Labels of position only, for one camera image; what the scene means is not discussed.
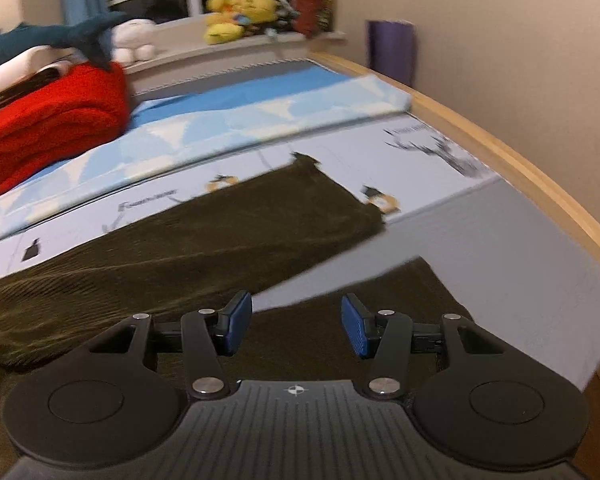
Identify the white plush toy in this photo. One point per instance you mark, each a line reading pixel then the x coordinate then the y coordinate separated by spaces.
pixel 134 41

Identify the teal shark plush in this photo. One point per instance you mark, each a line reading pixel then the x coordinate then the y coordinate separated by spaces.
pixel 84 37

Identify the wooden bed frame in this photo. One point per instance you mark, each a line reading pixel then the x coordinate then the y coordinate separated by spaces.
pixel 553 200

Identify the purple rolled mat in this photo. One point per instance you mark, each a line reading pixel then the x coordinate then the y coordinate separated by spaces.
pixel 391 49

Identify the yellow plush toy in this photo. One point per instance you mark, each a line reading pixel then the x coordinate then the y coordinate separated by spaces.
pixel 230 20

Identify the patterned deer bed sheet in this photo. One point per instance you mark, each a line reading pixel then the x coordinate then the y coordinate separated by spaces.
pixel 516 272

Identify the olive corduroy pants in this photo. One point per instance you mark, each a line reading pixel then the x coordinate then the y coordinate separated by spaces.
pixel 250 236

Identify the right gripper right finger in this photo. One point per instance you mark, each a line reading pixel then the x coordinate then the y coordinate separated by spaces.
pixel 383 337

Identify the red folded blanket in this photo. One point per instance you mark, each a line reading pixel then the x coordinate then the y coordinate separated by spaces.
pixel 82 110

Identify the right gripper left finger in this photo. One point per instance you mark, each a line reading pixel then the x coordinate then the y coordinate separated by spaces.
pixel 207 334

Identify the blue cloud pattern quilt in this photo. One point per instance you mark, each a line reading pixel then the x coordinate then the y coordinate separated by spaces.
pixel 172 132

